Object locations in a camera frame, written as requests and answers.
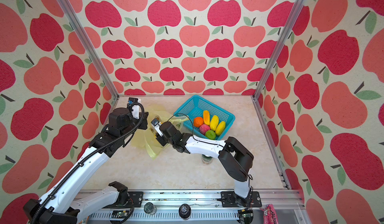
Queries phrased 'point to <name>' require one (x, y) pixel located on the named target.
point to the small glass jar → (149, 208)
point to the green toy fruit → (210, 134)
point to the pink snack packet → (270, 216)
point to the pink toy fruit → (203, 128)
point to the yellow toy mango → (206, 117)
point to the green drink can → (206, 160)
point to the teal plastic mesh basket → (195, 106)
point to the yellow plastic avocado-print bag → (147, 138)
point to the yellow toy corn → (220, 128)
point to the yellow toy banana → (214, 122)
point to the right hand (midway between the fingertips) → (162, 129)
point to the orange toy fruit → (198, 121)
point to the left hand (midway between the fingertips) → (150, 113)
